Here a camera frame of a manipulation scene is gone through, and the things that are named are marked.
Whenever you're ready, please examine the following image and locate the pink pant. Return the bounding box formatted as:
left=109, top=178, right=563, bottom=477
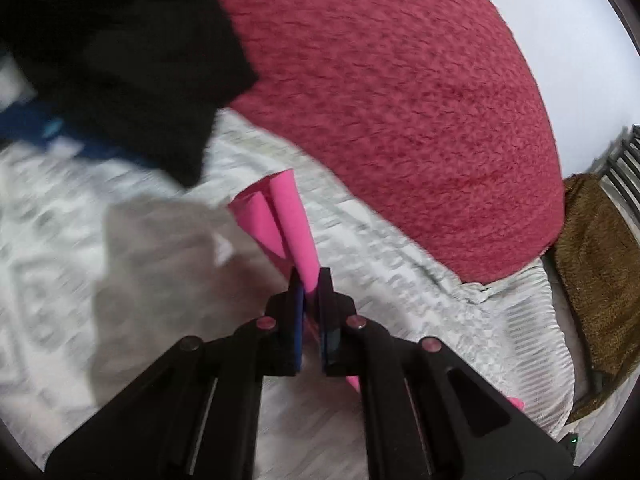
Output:
left=226, top=168, right=526, bottom=412

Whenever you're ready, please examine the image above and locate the white grey patterned bedsheet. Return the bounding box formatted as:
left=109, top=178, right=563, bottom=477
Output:
left=0, top=54, right=576, bottom=480

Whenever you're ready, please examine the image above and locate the brown leopard fuzzy blanket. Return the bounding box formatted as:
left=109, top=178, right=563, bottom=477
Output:
left=551, top=174, right=639, bottom=422

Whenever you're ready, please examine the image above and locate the red patterned blanket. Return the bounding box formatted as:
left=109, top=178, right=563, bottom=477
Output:
left=221, top=0, right=564, bottom=283

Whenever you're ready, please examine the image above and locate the blue white patterned cloth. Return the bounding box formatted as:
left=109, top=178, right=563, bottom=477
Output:
left=1, top=100, right=152, bottom=167

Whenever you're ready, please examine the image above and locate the black cloth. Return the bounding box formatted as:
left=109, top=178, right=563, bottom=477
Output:
left=1, top=0, right=257, bottom=188

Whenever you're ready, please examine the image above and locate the dark metal bed rail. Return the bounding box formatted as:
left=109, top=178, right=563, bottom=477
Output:
left=593, top=124, right=639, bottom=226

